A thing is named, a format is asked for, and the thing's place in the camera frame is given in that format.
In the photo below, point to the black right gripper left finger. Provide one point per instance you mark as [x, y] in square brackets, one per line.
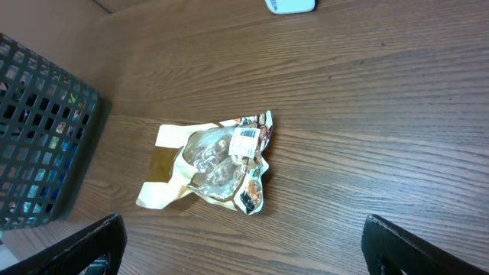
[96, 249]

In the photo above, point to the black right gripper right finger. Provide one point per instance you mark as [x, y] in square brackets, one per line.
[390, 249]

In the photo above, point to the beige mushroom snack bag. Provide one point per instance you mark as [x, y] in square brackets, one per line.
[220, 162]

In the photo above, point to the white barcode scanner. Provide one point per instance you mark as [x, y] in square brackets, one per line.
[285, 7]

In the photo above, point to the grey plastic shopping basket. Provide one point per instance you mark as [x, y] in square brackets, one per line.
[48, 119]

